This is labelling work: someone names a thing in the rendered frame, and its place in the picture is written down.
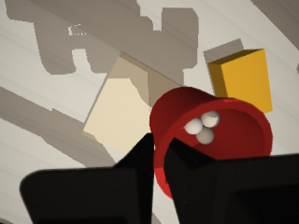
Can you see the yellow block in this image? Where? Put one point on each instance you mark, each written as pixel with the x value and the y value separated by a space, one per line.
pixel 244 76

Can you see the white marble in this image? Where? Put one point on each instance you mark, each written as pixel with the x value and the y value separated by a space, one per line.
pixel 195 126
pixel 211 119
pixel 206 136

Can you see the red cup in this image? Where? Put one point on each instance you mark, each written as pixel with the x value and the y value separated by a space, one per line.
pixel 243 131

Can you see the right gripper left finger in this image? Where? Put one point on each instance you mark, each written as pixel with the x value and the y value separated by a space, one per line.
pixel 116 191

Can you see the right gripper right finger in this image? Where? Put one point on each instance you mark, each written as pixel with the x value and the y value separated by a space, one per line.
pixel 200 188

